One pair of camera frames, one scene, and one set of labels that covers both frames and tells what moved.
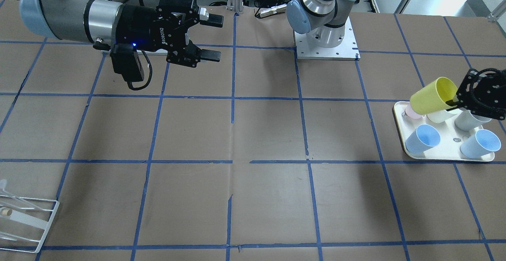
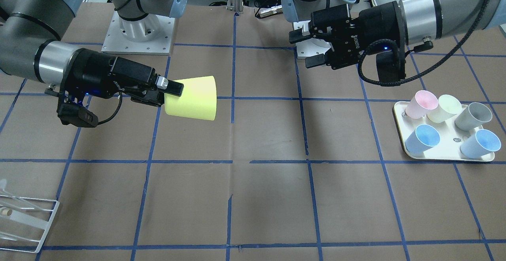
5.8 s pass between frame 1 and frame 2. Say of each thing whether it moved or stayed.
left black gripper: moved
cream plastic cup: stayed
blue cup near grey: stayed
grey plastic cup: stayed
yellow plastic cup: moved
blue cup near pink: stayed
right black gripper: moved
